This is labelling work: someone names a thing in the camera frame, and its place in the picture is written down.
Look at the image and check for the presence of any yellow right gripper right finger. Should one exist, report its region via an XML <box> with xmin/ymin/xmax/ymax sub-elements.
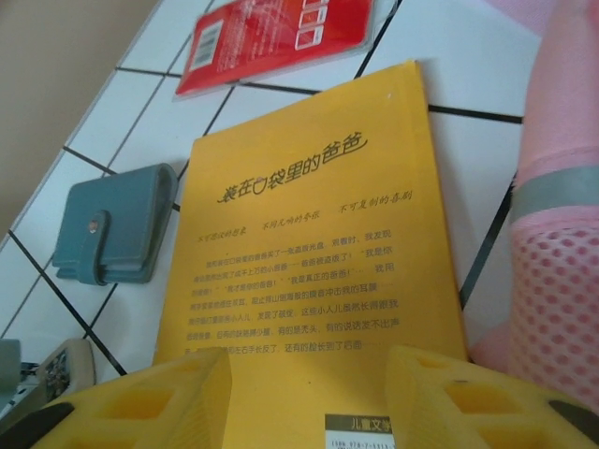
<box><xmin>386</xmin><ymin>344</ymin><xmax>599</xmax><ymax>449</ymax></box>

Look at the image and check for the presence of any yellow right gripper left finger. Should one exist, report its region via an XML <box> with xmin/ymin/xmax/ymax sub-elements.
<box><xmin>30</xmin><ymin>350</ymin><xmax>233</xmax><ymax>449</ymax></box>

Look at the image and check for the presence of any light teal box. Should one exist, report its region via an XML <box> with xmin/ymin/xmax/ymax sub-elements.
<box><xmin>39</xmin><ymin>339</ymin><xmax>97</xmax><ymax>408</ymax></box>

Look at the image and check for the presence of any teal leather wallet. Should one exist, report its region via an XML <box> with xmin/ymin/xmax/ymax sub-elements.
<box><xmin>51</xmin><ymin>163</ymin><xmax>179</xmax><ymax>285</ymax></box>

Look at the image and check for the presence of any pink backpack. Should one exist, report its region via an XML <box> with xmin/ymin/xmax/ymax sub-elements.
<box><xmin>467</xmin><ymin>0</ymin><xmax>599</xmax><ymax>417</ymax></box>

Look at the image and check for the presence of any yellow book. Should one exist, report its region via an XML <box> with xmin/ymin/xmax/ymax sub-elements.
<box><xmin>152</xmin><ymin>59</ymin><xmax>472</xmax><ymax>449</ymax></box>

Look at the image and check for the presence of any red card packet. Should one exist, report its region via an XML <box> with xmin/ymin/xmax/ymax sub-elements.
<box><xmin>173</xmin><ymin>0</ymin><xmax>378</xmax><ymax>102</ymax></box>

